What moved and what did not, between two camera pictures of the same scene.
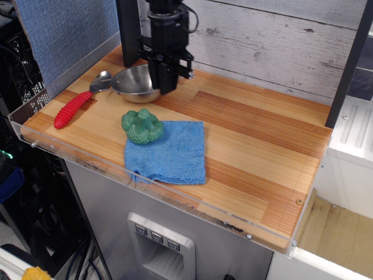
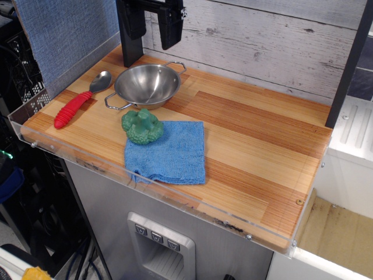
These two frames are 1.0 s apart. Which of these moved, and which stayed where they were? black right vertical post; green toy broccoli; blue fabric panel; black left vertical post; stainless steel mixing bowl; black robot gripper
Moved: black robot gripper; stainless steel mixing bowl
Stayed: black left vertical post; black right vertical post; blue fabric panel; green toy broccoli
